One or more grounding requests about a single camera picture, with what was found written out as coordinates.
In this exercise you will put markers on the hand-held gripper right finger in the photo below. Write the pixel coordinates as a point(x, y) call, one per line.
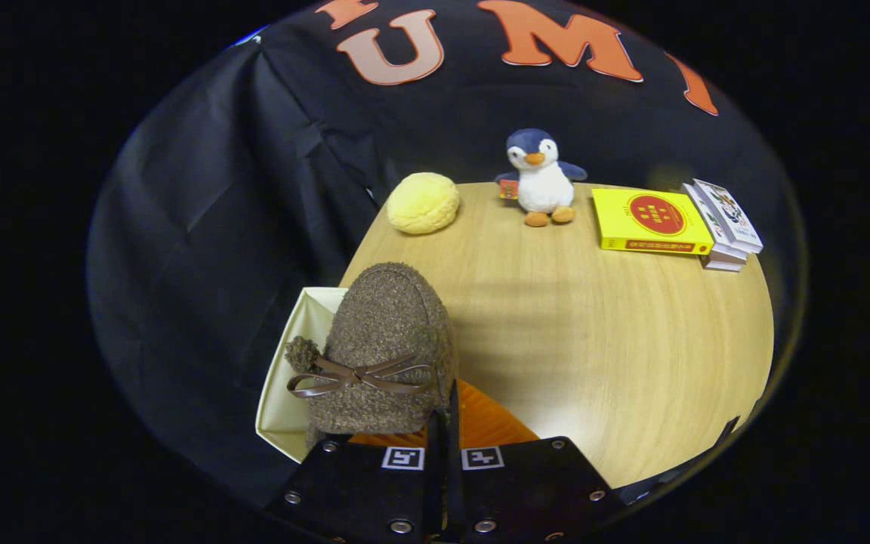
point(533, 487)

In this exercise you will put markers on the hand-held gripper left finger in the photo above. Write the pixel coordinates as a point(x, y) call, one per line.
point(367, 491)

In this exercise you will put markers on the beige fabric storage box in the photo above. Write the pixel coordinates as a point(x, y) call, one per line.
point(284, 412)

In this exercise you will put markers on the brown fuzzy shoe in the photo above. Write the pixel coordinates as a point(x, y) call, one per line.
point(386, 325)

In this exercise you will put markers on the yellow book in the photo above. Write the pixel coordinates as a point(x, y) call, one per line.
point(654, 223)

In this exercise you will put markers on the plain white book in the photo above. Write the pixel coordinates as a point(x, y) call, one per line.
point(716, 234)
point(720, 263)

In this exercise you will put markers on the yellow bun plush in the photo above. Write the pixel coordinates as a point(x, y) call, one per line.
point(424, 202)

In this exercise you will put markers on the penguin plush toy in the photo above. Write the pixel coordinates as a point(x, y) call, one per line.
point(543, 185)

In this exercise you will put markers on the black backdrop cloth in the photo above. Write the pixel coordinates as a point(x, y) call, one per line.
point(216, 211)

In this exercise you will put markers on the illustrated white book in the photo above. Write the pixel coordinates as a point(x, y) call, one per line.
point(729, 215)

